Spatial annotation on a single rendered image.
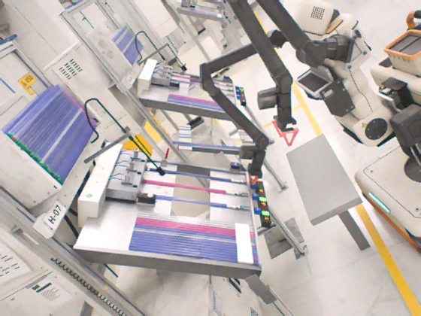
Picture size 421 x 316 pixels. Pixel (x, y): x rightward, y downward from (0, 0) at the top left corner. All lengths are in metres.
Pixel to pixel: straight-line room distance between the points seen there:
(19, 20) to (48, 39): 0.33
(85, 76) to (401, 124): 1.95
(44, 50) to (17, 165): 3.49
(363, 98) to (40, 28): 3.83
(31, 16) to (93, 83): 2.21
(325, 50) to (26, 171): 1.14
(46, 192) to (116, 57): 1.45
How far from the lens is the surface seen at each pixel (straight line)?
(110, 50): 2.77
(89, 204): 1.62
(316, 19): 1.59
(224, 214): 1.75
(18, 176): 1.53
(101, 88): 2.76
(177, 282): 1.98
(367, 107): 1.78
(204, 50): 6.24
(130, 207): 1.72
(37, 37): 4.90
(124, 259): 1.51
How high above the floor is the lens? 1.76
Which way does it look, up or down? 25 degrees down
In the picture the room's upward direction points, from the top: 38 degrees counter-clockwise
